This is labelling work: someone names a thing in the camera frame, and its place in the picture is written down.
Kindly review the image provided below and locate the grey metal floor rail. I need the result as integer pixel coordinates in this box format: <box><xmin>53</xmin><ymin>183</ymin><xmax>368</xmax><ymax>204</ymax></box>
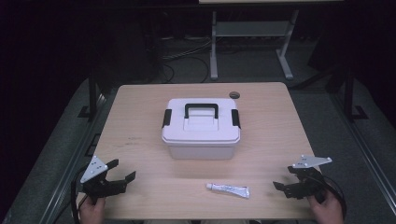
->
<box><xmin>38</xmin><ymin>92</ymin><xmax>117</xmax><ymax>224</ymax></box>
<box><xmin>329</xmin><ymin>92</ymin><xmax>396</xmax><ymax>217</ymax></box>

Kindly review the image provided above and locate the white plastic storage box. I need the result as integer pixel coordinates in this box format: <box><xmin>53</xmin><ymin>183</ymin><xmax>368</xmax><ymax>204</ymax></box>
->
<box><xmin>167</xmin><ymin>142</ymin><xmax>236</xmax><ymax>161</ymax></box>

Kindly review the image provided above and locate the white metal-frame table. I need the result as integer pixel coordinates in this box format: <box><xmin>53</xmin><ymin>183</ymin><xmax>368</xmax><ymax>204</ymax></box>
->
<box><xmin>198</xmin><ymin>0</ymin><xmax>344</xmax><ymax>81</ymax></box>

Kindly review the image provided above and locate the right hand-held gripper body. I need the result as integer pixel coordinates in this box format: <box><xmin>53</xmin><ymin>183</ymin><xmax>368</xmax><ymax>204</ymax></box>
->
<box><xmin>282</xmin><ymin>154</ymin><xmax>333</xmax><ymax>203</ymax></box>

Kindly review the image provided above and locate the bundle of floor cables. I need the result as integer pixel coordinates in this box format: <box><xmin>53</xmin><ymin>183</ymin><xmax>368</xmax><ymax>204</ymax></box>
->
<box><xmin>160</xmin><ymin>36</ymin><xmax>217</xmax><ymax>84</ymax></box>

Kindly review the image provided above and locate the person's left hand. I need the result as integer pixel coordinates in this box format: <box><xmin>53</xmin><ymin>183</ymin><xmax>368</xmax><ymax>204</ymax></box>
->
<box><xmin>78</xmin><ymin>195</ymin><xmax>107</xmax><ymax>224</ymax></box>

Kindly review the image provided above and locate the black cable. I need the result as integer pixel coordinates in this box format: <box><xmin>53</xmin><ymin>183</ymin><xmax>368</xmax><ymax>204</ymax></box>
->
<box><xmin>321</xmin><ymin>175</ymin><xmax>347</xmax><ymax>219</ymax></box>
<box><xmin>70</xmin><ymin>166</ymin><xmax>90</xmax><ymax>224</ymax></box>

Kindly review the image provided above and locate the black metal stand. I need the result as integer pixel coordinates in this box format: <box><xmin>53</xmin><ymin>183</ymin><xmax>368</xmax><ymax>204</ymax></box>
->
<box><xmin>78</xmin><ymin>69</ymin><xmax>106</xmax><ymax>120</ymax></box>
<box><xmin>340</xmin><ymin>66</ymin><xmax>370</xmax><ymax>123</ymax></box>

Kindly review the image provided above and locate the white ointment tube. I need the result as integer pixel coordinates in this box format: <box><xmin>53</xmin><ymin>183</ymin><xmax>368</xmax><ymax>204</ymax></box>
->
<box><xmin>205</xmin><ymin>182</ymin><xmax>251</xmax><ymax>200</ymax></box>

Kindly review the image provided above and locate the person's right hand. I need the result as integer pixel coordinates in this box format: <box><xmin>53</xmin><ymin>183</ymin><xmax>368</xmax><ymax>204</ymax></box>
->
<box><xmin>307</xmin><ymin>189</ymin><xmax>346</xmax><ymax>224</ymax></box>

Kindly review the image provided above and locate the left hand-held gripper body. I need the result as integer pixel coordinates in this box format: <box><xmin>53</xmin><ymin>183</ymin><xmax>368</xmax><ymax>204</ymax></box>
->
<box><xmin>79</xmin><ymin>155</ymin><xmax>128</xmax><ymax>199</ymax></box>

